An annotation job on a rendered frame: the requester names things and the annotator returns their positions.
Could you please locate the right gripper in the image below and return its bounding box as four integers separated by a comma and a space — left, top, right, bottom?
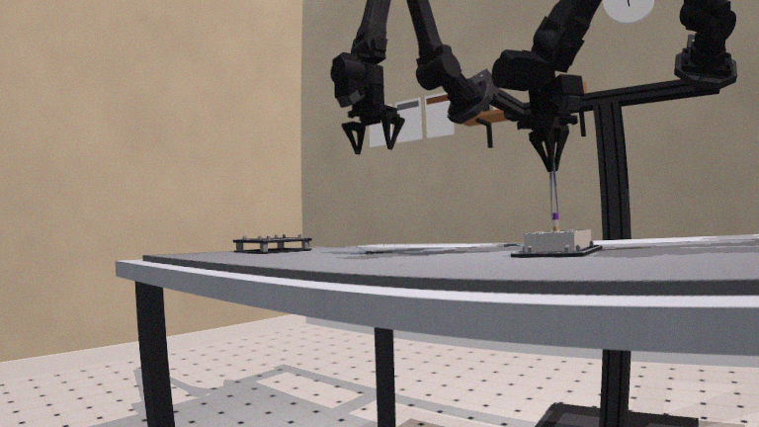
342, 88, 405, 154

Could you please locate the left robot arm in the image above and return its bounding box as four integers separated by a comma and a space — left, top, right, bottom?
491, 0, 736, 116

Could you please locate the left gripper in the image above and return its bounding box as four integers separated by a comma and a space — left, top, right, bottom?
517, 114, 578, 172

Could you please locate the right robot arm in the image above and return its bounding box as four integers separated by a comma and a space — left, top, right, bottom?
330, 0, 486, 116

